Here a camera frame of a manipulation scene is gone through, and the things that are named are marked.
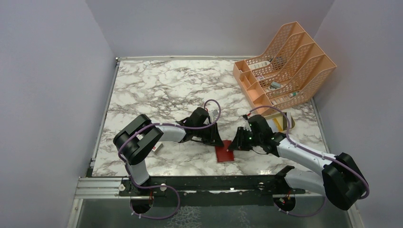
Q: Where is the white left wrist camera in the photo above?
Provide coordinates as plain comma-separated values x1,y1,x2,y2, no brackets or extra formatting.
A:
209,109,219,123

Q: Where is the white box in organizer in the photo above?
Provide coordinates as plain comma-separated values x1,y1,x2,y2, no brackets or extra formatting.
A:
249,60,270,70

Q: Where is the gold card lying in tray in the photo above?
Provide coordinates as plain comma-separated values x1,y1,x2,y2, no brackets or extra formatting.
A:
269,118,283,132

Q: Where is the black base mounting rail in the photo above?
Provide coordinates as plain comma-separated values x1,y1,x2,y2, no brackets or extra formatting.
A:
119,174,306,199

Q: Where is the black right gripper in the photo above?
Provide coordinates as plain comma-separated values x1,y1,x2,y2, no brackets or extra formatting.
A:
228,126,262,151

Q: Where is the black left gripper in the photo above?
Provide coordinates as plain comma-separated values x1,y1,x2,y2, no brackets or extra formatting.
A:
194,122,224,147

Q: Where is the grey item in organizer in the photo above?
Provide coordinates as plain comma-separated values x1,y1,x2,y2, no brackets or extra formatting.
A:
270,81,281,89

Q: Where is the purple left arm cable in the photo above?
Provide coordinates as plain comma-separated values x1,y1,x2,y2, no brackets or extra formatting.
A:
117,99,221,220

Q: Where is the aluminium frame rail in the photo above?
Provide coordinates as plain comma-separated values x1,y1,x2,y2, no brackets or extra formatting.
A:
74,178,328,200

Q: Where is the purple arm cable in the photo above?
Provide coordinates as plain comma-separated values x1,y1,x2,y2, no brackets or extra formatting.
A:
243,105,371,218
117,99,221,220

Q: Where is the peach plastic file organizer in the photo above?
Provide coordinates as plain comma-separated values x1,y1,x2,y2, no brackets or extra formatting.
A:
233,21,336,116

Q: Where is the red leather card holder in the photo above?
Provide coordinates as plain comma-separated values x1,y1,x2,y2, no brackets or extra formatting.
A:
215,140,234,163

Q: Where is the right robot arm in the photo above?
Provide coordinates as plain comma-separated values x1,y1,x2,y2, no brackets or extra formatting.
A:
229,115,369,210

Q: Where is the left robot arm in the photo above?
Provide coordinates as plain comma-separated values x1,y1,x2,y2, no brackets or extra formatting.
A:
113,107,224,195

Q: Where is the small white card box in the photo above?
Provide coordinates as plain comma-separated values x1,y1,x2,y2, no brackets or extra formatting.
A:
152,142,163,154

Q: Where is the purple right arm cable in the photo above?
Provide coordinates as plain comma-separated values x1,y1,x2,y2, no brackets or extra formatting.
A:
243,105,371,218

